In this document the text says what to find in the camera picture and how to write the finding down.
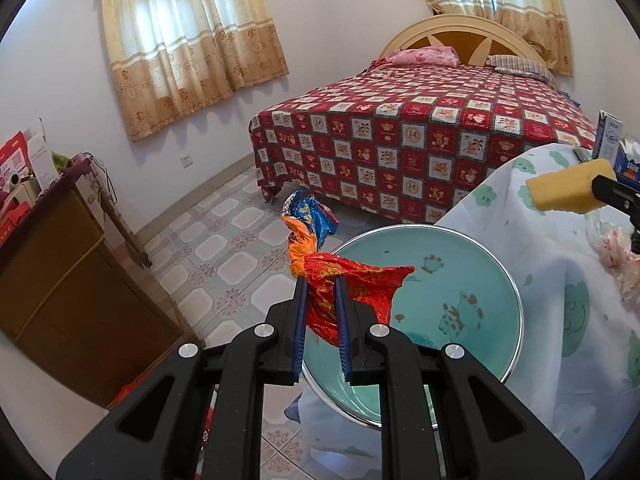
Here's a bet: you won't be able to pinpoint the red box on cabinet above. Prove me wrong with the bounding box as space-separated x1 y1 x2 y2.
0 131 32 192

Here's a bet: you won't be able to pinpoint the red bag on floor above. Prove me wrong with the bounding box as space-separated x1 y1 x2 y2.
106 372 150 411

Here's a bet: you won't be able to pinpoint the teal cartoon trash bin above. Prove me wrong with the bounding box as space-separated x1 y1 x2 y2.
299 223 525 430

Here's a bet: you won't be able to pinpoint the striped pillow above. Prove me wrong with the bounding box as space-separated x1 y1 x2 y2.
486 54 556 87

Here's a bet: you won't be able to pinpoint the white wall socket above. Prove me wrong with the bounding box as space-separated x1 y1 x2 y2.
180 155 193 168

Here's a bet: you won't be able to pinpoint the white box on cabinet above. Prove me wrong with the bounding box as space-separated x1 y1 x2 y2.
27 134 58 192

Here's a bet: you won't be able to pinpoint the red patterned bedspread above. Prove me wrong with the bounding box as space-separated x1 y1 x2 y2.
248 65 596 223

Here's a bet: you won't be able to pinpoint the tall white milk carton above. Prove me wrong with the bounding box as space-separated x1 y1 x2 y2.
592 110 623 166

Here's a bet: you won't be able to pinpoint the beige curtain left window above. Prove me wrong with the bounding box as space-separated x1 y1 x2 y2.
101 0 288 142

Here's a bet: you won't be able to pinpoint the cream wooden headboard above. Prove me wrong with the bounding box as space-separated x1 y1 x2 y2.
380 14 544 66

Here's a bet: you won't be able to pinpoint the clear pink plastic bag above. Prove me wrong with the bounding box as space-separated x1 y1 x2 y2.
586 211 639 312

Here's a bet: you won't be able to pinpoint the white tablecloth green clouds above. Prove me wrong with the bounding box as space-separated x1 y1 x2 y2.
284 142 640 480

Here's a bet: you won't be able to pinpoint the red orange blue snack bag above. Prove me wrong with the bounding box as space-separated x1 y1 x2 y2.
281 190 414 347

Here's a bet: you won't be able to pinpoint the pink pillow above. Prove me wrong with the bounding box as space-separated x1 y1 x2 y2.
387 46 460 67

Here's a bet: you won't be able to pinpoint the brown wooden cabinet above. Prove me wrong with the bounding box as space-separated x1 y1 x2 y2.
1 160 198 408

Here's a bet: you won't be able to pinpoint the blue white gable carton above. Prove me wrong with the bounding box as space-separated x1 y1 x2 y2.
614 139 640 184

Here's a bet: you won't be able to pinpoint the yellow sponge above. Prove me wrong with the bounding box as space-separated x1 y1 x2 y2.
526 158 616 214

